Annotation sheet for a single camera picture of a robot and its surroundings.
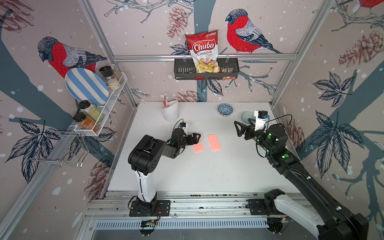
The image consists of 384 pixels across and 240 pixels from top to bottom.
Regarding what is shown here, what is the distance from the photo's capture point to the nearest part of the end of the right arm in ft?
2.09

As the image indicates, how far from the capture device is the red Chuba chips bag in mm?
796

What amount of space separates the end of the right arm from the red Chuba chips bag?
415 millimetres
